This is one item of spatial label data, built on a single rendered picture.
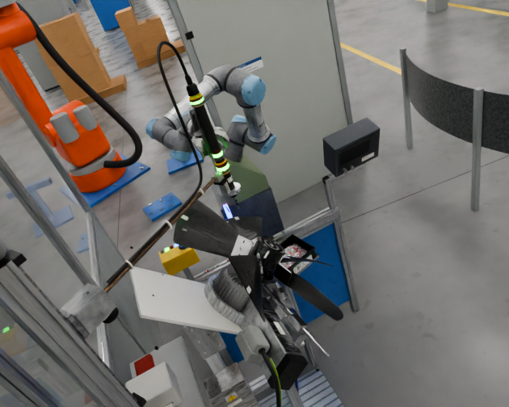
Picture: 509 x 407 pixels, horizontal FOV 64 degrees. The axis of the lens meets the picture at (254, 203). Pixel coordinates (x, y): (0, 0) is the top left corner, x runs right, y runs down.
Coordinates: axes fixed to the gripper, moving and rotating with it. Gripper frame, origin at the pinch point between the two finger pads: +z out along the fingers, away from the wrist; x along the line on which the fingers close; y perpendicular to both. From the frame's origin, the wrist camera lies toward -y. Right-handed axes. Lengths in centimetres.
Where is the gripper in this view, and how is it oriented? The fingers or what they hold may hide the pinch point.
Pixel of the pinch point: (214, 144)
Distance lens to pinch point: 134.4
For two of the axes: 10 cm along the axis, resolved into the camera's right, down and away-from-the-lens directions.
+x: -8.8, 4.4, -1.7
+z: 3.8, 4.5, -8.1
